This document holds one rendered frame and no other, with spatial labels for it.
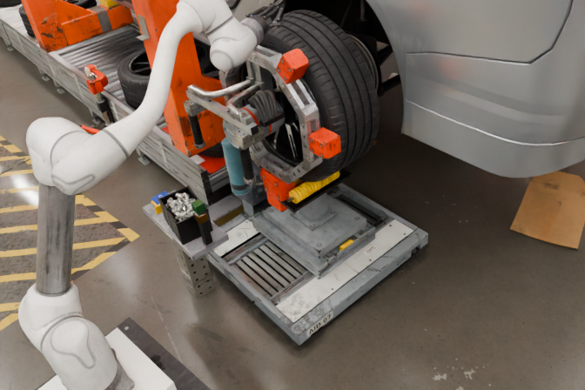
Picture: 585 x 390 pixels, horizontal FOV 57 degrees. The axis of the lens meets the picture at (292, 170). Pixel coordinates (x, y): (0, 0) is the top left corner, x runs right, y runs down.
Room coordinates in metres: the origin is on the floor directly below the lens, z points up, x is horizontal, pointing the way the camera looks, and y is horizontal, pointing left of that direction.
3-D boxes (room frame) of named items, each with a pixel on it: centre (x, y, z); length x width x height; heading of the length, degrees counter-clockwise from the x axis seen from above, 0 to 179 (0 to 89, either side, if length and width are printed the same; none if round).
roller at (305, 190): (1.79, -0.09, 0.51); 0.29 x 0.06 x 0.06; 126
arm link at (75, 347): (1.04, 0.71, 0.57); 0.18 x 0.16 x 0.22; 42
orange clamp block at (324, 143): (1.58, -0.12, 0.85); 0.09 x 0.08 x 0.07; 36
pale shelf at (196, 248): (1.74, 0.48, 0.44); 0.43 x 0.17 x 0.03; 36
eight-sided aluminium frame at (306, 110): (1.83, 0.07, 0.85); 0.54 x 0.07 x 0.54; 36
